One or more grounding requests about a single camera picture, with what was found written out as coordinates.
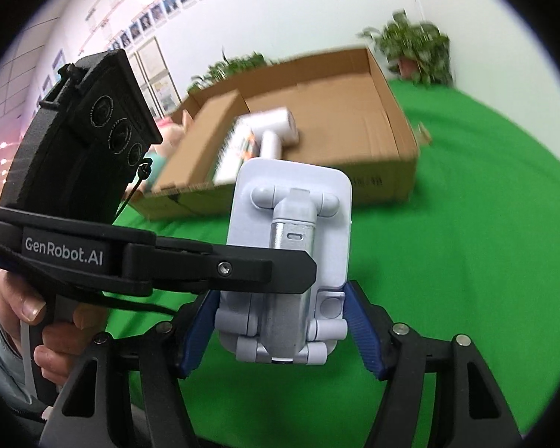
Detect green white medicine box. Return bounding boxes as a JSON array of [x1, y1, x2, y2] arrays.
[[212, 115, 259, 185]]

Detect left potted green plant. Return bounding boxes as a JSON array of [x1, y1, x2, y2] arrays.
[[187, 52, 273, 95]]

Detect white hair dryer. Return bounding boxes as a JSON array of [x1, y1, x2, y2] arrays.
[[236, 107, 299, 160]]

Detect large open cardboard tray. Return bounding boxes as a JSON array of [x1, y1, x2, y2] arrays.
[[130, 47, 419, 221]]

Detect person's left hand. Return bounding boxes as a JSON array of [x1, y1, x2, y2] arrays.
[[0, 270, 109, 387]]

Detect small items behind tray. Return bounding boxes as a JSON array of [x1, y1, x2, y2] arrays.
[[415, 122, 433, 147]]

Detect white folding phone stand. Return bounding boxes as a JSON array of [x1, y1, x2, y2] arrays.
[[215, 158, 352, 365]]

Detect framed certificates on wall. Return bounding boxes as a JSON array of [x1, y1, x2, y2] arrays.
[[128, 37, 181, 118]]

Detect potted green plant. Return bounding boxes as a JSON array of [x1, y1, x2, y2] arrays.
[[357, 9, 453, 87], [187, 52, 273, 95]]

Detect grey jacket sleeve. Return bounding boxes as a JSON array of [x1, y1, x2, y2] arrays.
[[0, 326, 47, 444]]

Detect right potted green plant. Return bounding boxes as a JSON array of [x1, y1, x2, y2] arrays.
[[357, 9, 453, 87]]

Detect long brown cardboard box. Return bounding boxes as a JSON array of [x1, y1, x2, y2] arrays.
[[152, 90, 250, 193]]

